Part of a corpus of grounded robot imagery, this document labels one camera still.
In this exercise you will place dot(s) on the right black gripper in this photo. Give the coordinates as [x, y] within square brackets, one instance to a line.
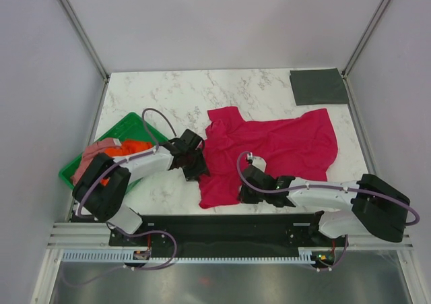
[245, 198]

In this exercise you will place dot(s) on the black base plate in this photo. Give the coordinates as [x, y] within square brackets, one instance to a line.
[255, 230]

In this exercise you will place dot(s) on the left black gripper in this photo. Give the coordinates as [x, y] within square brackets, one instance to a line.
[200, 169]

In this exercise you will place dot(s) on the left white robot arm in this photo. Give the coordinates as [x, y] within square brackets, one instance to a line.
[102, 188]

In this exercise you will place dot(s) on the magenta t-shirt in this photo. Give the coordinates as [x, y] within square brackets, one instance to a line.
[303, 147]

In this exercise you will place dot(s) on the dark grey folded cloth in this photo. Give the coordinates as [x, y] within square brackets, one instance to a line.
[318, 86]

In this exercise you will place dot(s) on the orange t-shirt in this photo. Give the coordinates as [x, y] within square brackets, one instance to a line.
[128, 147]

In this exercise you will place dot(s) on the dusty pink t-shirt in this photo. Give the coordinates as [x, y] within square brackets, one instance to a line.
[90, 152]

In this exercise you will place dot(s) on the aluminium rail profile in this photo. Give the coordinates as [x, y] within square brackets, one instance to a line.
[79, 235]

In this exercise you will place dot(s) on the white slotted cable duct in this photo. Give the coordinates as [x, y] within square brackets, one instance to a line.
[190, 255]

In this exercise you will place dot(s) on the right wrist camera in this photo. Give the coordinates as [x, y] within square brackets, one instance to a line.
[256, 161]

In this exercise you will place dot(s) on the left aluminium frame post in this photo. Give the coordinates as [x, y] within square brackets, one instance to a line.
[84, 38]

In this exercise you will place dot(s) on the right aluminium frame post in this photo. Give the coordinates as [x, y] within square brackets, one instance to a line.
[369, 30]

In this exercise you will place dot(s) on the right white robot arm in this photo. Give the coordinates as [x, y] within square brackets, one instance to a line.
[369, 205]

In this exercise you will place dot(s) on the aluminium frame post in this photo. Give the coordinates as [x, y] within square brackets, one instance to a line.
[84, 38]
[369, 30]

